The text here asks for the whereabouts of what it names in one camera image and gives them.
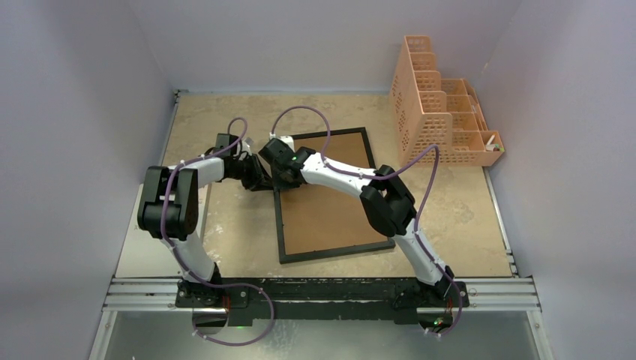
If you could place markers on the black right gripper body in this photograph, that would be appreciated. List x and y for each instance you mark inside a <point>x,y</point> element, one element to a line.
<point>280,175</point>

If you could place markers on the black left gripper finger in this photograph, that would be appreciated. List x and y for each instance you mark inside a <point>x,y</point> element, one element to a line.
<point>260,169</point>
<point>259,184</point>

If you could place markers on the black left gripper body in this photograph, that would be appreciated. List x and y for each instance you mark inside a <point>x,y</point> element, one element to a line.
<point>248,169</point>

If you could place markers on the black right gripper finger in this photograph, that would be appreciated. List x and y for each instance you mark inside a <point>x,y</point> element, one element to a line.
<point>289,181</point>
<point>277,181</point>

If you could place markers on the black picture frame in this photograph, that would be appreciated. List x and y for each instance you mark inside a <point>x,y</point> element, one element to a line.
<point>333,253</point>

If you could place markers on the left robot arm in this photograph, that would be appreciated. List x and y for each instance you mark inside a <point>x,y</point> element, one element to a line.
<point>169,203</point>

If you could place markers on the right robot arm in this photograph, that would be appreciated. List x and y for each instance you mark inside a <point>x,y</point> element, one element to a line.
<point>388,204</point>

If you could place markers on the white sheet on table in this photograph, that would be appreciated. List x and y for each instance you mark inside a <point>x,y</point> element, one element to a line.
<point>143,256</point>

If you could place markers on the orange plastic organizer basket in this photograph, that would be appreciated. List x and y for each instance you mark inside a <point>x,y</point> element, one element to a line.
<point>431,109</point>

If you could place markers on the small items in organizer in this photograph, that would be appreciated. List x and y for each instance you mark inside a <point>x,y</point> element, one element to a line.
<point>493,144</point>

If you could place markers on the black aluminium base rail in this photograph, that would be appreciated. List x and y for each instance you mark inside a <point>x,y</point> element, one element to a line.
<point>401,300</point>

